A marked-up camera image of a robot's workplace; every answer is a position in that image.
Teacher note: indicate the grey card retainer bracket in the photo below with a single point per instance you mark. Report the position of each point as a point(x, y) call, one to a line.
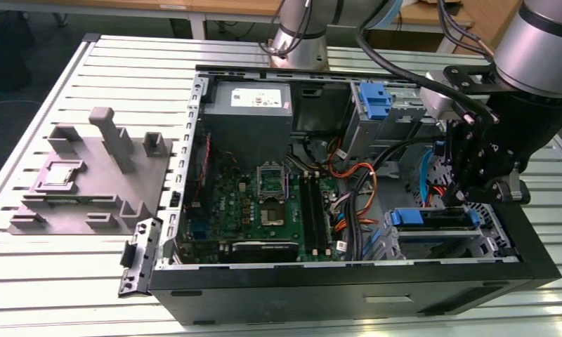
point(143, 245)

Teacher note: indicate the black RAM slot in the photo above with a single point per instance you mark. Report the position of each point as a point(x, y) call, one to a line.
point(308, 212)
point(322, 212)

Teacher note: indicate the CPU socket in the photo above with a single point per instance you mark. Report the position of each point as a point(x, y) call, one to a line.
point(272, 216)

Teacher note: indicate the green RAM stick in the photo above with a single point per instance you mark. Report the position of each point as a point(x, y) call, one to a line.
point(68, 200)

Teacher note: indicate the black graphics card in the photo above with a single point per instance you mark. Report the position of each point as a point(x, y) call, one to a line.
point(262, 250)

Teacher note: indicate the green motherboard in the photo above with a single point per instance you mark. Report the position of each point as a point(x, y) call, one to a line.
point(295, 224)

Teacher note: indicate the silver CPU chip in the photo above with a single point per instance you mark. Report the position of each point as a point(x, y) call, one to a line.
point(60, 175)

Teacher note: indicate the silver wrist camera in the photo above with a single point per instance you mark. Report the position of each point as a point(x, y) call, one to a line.
point(438, 98)

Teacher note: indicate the blue plastic drive latch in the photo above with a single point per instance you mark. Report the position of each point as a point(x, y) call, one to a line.
point(374, 94)
point(378, 112)

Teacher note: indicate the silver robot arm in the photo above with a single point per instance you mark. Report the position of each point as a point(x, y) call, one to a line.
point(299, 42)

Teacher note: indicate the grey power supply unit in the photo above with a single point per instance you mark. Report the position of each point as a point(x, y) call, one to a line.
point(248, 133)

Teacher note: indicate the grey parts rack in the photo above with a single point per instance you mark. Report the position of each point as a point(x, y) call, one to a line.
point(107, 182)

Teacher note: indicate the metal optical drive cage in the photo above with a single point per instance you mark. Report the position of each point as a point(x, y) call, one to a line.
point(364, 137)

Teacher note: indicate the black case fan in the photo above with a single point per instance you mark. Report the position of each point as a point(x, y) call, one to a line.
point(197, 168)

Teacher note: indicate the wooden top white desk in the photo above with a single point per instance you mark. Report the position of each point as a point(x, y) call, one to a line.
point(121, 5)
point(243, 10)

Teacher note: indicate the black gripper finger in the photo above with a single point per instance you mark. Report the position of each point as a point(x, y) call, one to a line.
point(463, 154)
point(497, 186)

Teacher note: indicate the black office chair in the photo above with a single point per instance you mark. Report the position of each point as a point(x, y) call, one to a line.
point(4, 52)

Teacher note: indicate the black PC case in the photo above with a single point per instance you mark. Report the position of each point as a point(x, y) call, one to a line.
point(308, 295)

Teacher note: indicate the wooden cabinet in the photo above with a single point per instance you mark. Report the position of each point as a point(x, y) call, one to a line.
point(491, 17)

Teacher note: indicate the thin metal locking lever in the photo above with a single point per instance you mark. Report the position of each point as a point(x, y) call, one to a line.
point(286, 186)

